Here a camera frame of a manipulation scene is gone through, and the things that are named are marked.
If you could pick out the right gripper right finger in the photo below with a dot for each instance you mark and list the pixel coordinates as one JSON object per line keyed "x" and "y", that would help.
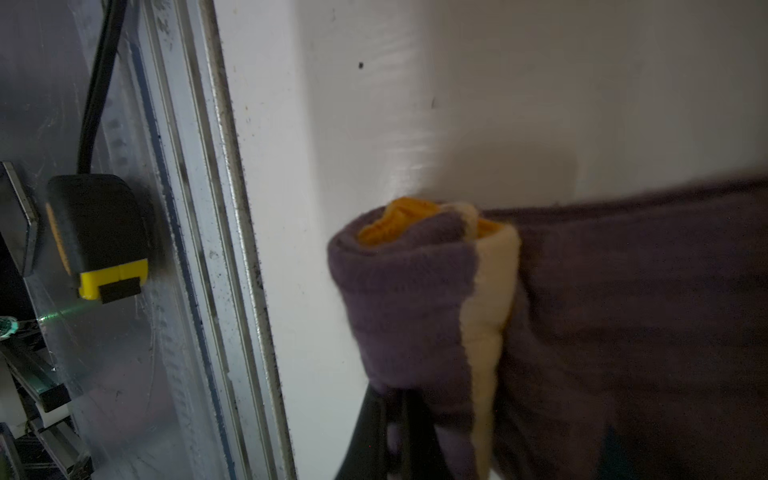
{"x": 420, "y": 456}

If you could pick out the purple striped sock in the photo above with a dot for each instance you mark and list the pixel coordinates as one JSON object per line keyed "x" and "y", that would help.
{"x": 618, "y": 340}

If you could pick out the yellow black tape measure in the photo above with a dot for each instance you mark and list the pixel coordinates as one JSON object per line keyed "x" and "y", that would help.
{"x": 100, "y": 235}

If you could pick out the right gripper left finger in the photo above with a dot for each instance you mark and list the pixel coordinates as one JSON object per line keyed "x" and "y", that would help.
{"x": 367, "y": 455}

